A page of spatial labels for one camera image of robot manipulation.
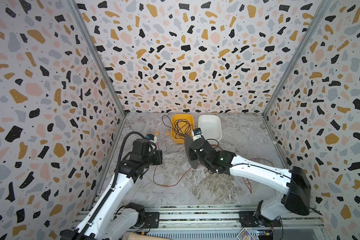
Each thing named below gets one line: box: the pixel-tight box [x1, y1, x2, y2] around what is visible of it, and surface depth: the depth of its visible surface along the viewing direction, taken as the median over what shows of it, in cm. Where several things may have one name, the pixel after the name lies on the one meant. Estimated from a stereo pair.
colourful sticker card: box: [236, 227, 256, 240], surface depth 70 cm
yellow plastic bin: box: [171, 114, 195, 144], surface depth 115 cm
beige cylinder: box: [122, 231, 172, 240], surface depth 71 cm
